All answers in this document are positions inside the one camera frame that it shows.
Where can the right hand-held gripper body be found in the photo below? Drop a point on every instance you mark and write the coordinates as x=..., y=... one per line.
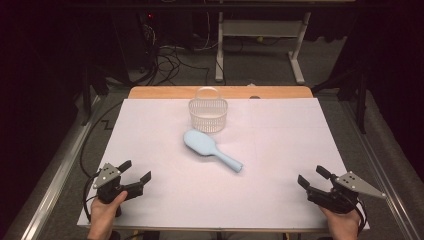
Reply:
x=336, y=198

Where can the aluminium floor rail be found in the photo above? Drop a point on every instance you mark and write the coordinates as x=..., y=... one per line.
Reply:
x=53, y=186
x=383, y=173

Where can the white metal desk frame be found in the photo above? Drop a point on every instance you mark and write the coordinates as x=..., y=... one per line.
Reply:
x=260, y=28

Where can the light blue hairbrush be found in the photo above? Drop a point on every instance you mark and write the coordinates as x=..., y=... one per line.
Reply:
x=203, y=145

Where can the person's left hand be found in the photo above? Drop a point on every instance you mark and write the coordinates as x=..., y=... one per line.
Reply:
x=103, y=216

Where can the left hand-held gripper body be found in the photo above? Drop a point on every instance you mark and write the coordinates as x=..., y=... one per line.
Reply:
x=107, y=176

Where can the white table cover sheet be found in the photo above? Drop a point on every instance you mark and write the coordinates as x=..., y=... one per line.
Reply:
x=233, y=200

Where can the black computer tower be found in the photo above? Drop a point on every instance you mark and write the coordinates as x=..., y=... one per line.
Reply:
x=133, y=40

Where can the white plastic basket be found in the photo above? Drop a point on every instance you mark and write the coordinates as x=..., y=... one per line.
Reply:
x=208, y=115

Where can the person's right hand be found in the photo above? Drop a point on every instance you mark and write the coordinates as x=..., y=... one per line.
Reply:
x=345, y=226

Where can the black metal stand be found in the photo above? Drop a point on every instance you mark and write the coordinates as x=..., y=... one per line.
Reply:
x=360, y=100
x=87, y=96

